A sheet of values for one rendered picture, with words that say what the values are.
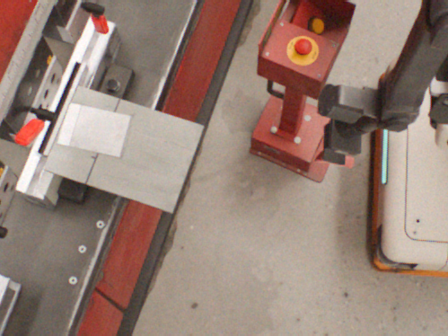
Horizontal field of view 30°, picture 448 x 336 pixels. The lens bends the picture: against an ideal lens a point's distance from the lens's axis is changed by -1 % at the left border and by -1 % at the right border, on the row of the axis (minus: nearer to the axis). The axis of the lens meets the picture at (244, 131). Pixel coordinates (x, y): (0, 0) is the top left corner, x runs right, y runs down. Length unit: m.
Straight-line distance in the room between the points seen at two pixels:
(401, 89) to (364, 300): 1.34
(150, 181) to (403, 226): 0.95
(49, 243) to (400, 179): 1.06
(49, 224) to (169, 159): 0.30
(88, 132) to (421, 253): 1.08
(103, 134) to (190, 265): 1.01
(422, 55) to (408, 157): 1.21
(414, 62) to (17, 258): 0.91
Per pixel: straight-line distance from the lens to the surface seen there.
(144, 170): 1.58
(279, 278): 2.54
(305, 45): 1.87
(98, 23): 1.47
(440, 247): 2.33
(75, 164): 1.60
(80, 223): 1.70
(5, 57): 1.23
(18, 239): 1.73
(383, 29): 2.82
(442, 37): 1.05
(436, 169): 2.38
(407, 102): 1.33
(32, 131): 1.31
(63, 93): 1.66
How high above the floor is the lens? 2.51
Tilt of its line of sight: 72 degrees down
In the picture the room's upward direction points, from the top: 1 degrees clockwise
